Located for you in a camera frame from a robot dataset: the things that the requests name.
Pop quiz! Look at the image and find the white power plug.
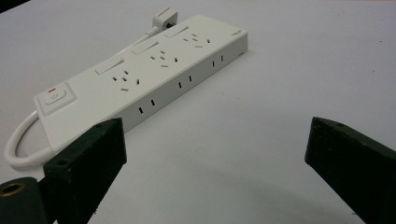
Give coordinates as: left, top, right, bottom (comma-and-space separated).
151, 7, 178, 32

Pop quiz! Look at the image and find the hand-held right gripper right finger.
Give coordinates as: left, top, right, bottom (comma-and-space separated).
304, 116, 396, 224

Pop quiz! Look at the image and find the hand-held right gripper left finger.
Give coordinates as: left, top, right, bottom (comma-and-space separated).
42, 117, 128, 224

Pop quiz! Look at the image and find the white power cable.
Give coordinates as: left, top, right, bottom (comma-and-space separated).
3, 25, 160, 170

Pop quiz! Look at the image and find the white power strip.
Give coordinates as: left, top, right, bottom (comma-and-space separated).
33, 14, 248, 152

